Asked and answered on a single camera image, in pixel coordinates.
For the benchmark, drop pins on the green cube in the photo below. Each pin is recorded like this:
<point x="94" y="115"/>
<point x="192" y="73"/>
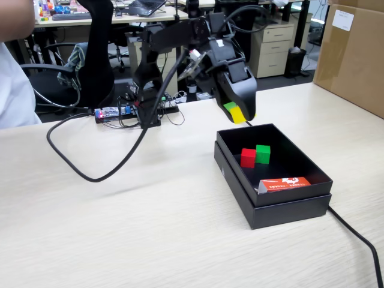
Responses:
<point x="263" y="154"/>

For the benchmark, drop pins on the large cardboard box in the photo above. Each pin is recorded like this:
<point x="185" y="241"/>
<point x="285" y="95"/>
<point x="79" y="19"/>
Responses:
<point x="351" y="63"/>

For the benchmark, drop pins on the controller circuit board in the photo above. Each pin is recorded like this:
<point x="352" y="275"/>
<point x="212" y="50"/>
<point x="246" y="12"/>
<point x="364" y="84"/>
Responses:
<point x="112" y="113"/>

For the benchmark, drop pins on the black laptop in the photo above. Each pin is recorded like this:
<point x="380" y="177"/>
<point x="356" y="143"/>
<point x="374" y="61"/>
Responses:
<point x="144" y="7"/>

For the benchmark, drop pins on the white shipping label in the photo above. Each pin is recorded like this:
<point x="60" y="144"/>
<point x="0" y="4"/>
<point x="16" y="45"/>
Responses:
<point x="343" y="20"/>

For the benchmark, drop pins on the beige office desk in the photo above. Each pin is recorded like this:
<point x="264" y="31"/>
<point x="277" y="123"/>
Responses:
<point x="105" y="21"/>

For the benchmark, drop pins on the black open box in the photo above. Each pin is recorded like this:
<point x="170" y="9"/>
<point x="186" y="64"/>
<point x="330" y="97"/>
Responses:
<point x="288" y="214"/>

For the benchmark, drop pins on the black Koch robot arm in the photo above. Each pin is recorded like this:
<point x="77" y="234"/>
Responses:
<point x="168" y="33"/>

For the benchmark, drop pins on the black box tray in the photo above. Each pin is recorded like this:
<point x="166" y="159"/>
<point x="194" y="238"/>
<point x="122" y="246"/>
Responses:
<point x="288" y="144"/>

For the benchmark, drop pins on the red cube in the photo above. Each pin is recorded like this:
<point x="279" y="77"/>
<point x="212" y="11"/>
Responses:
<point x="247" y="159"/>

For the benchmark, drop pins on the yellow cube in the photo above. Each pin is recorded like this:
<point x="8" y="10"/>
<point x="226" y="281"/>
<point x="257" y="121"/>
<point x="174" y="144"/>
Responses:
<point x="237" y="115"/>

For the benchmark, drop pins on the black jointed pole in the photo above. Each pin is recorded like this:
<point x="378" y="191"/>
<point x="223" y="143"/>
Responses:
<point x="192" y="90"/>

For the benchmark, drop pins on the black keyboard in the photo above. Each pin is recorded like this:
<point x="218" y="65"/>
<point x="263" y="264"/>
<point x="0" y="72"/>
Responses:
<point x="72" y="16"/>

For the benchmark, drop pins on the orange carton box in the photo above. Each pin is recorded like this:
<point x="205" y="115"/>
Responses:
<point x="285" y="184"/>

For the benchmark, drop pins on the striped green cloth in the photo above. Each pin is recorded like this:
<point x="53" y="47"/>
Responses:
<point x="76" y="58"/>

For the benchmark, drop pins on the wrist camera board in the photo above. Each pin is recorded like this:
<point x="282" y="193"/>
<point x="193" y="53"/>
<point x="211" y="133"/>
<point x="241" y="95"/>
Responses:
<point x="192" y="64"/>

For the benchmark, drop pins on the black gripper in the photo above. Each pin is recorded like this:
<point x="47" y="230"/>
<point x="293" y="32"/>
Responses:
<point x="223" y="54"/>

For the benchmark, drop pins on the black mesh office chair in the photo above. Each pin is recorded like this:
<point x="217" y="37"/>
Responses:
<point x="249" y="45"/>

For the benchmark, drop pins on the person white shirt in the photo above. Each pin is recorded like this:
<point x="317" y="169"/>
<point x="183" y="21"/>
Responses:
<point x="15" y="96"/>

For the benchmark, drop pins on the black office chair with armrests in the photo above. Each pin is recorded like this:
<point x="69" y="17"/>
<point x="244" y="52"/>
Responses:
<point x="99" y="45"/>

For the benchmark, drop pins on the black trash bin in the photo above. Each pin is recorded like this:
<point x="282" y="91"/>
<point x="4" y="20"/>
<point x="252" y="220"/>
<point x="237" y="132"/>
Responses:
<point x="295" y="63"/>

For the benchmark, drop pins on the blue ball toys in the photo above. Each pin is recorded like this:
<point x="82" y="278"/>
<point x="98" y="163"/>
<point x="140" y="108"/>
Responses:
<point x="61" y="9"/>

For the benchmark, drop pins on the beige drawer pedestal with lock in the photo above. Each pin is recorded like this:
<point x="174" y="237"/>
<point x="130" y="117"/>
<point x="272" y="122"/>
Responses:
<point x="273" y="54"/>

